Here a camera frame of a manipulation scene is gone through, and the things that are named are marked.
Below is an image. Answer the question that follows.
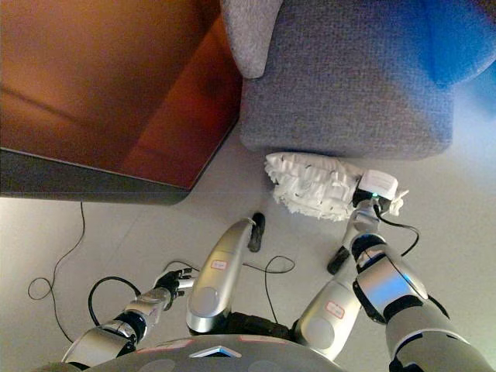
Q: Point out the thin black looped cable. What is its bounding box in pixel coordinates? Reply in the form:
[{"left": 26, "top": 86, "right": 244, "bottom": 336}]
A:
[{"left": 164, "top": 254, "right": 296, "bottom": 325}]

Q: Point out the grey fabric armchair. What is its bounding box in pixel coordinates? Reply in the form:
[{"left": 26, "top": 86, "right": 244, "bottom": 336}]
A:
[{"left": 219, "top": 0, "right": 496, "bottom": 161}]

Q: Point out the white ruffled pillow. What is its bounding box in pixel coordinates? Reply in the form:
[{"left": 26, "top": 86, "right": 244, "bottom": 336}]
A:
[{"left": 263, "top": 152, "right": 410, "bottom": 222}]

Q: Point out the brown wooden cabinet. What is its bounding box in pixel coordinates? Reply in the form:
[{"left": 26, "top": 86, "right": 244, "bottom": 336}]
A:
[{"left": 0, "top": 0, "right": 244, "bottom": 205}]

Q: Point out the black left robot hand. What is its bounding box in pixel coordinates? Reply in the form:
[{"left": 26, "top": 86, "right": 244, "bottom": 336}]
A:
[{"left": 153, "top": 268, "right": 195, "bottom": 300}]

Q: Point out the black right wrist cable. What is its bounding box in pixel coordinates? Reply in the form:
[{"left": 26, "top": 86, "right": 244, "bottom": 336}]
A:
[{"left": 374, "top": 204, "right": 422, "bottom": 257}]

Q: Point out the silver left robot leg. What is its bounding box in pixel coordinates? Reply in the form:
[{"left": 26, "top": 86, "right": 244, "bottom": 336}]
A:
[{"left": 184, "top": 211, "right": 267, "bottom": 335}]

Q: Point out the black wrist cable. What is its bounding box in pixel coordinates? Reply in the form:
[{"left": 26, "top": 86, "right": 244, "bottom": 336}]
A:
[
  {"left": 88, "top": 275, "right": 141, "bottom": 327},
  {"left": 374, "top": 204, "right": 422, "bottom": 257}
]

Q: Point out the grey robot torso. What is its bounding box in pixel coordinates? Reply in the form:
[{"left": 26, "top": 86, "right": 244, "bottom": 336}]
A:
[{"left": 83, "top": 333, "right": 344, "bottom": 372}]

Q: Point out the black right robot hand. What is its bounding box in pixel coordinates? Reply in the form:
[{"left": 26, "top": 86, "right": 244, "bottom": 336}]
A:
[{"left": 350, "top": 169, "right": 400, "bottom": 213}]

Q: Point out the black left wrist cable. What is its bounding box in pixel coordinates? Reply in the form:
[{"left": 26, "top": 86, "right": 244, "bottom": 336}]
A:
[{"left": 88, "top": 275, "right": 141, "bottom": 327}]

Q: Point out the thin black floor cable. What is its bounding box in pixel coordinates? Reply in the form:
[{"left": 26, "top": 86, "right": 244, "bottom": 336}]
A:
[{"left": 27, "top": 201, "right": 86, "bottom": 344}]

